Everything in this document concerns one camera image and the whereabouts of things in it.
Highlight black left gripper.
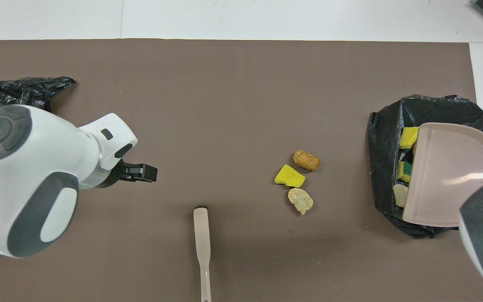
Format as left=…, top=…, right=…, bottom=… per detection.
left=96, top=161, right=158, bottom=188

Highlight beige hand brush black bristles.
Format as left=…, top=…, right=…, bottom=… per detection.
left=193, top=206, right=212, bottom=302

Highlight yellow sponge piece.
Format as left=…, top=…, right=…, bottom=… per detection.
left=274, top=164, right=306, bottom=188
left=400, top=126, right=420, bottom=149
left=397, top=161, right=413, bottom=183

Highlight pale bread chunk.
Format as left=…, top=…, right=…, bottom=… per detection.
left=393, top=184, right=410, bottom=208
left=288, top=188, right=314, bottom=216

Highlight brown bread roll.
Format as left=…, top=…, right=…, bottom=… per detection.
left=293, top=150, right=321, bottom=172

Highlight beige plastic dustpan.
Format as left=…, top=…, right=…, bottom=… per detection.
left=402, top=122, right=483, bottom=228

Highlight black trash bag bin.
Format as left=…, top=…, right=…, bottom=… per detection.
left=0, top=76, right=76, bottom=120
left=367, top=95, right=483, bottom=239

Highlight brown table mat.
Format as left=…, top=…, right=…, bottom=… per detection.
left=0, top=39, right=483, bottom=302

